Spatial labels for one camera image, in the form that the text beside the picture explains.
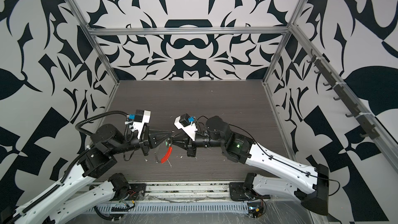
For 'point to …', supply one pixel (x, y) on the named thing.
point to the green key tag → (166, 143)
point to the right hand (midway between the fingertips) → (170, 142)
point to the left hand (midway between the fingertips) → (172, 131)
